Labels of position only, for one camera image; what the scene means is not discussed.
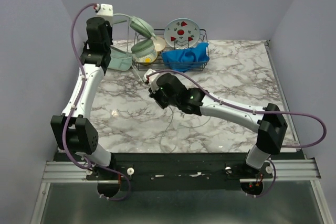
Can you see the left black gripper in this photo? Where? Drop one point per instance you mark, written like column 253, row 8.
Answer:
column 108, row 28

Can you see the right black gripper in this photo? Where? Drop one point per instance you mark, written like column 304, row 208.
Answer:
column 153, row 92

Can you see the mint green headphones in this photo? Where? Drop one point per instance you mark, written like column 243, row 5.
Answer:
column 143, row 47

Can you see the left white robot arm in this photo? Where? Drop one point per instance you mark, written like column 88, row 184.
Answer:
column 73, row 130

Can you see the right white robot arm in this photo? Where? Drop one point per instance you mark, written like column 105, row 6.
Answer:
column 270, row 126

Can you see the mint green rectangular tray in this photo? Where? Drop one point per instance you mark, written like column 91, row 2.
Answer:
column 120, row 60

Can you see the blue cloth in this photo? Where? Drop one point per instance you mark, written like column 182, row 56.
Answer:
column 183, row 60

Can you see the blue yellow patterned bowl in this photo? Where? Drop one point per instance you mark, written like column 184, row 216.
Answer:
column 148, row 59

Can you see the cream bowl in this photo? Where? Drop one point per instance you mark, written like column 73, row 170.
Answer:
column 159, row 43

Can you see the strawberry pattern plate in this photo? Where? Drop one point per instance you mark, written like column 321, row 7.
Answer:
column 182, row 33

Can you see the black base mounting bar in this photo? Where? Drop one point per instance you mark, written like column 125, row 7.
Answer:
column 180, row 171

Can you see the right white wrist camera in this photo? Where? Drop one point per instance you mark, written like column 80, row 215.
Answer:
column 149, row 76

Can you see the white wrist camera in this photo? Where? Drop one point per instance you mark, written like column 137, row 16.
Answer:
column 149, row 76
column 104, row 11

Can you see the black wire dish rack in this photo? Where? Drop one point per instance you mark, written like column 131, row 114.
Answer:
column 159, row 64

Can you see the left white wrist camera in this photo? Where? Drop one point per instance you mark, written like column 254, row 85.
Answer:
column 104, row 11

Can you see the aluminium rail frame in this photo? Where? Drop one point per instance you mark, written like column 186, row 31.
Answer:
column 129, row 122

